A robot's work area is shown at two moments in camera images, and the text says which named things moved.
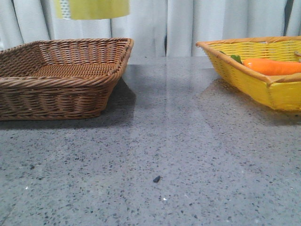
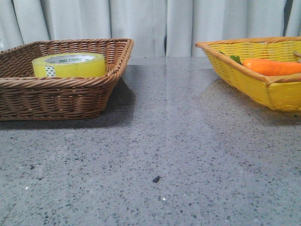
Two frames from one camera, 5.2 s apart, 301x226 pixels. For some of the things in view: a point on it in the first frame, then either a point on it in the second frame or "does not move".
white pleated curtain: (159, 28) does not move
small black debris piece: (156, 179) does not move
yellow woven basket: (281, 92) does not move
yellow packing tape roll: (73, 9) → (70, 65)
